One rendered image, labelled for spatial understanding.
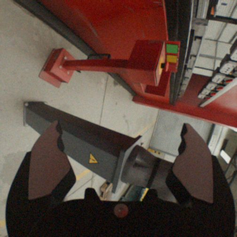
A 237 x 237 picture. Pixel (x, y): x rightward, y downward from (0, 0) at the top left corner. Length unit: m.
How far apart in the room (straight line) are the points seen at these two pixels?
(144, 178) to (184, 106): 2.03
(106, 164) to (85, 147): 0.10
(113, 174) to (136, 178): 0.08
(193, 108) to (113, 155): 2.10
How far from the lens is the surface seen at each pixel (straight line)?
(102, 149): 0.38
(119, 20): 0.69
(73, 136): 0.46
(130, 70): 0.44
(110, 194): 2.78
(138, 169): 0.37
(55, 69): 0.86
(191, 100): 2.36
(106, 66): 0.60
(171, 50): 0.54
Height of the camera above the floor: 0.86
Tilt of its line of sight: 25 degrees down
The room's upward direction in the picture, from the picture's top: 107 degrees clockwise
